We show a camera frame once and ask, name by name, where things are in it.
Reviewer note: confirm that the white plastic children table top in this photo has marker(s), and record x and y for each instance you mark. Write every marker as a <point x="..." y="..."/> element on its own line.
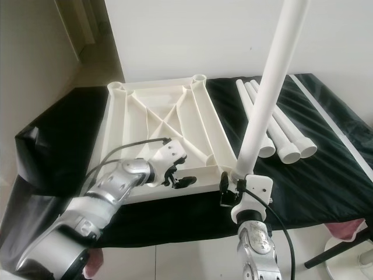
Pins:
<point x="210" y="134"/>

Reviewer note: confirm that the black table cloth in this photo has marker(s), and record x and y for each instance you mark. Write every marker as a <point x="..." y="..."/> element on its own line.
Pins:
<point x="180" y="216"/>

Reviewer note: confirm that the long white strip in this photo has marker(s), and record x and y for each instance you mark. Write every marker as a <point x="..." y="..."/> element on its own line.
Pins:
<point x="332" y="120"/>

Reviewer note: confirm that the pink cloth item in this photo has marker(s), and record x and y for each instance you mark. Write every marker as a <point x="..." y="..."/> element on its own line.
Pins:
<point x="95" y="265"/>
<point x="349" y="228"/>

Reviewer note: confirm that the black stand bar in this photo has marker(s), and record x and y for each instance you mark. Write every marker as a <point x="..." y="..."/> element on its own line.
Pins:
<point x="338" y="252"/>

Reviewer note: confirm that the white round stand base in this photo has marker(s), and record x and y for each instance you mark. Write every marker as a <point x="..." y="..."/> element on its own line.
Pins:
<point x="349" y="269"/>

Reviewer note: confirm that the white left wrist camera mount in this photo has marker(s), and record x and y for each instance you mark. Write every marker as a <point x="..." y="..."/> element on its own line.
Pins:
<point x="169" y="156"/>

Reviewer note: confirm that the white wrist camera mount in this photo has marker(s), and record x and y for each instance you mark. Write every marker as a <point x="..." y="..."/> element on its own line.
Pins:
<point x="169" y="156"/>
<point x="259" y="186"/>

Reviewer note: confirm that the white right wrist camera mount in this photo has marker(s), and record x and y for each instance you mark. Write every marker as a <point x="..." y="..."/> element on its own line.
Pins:
<point x="259" y="186"/>

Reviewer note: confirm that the beige door frame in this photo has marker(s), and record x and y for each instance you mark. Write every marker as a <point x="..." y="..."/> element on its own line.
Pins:
<point x="76" y="20"/>

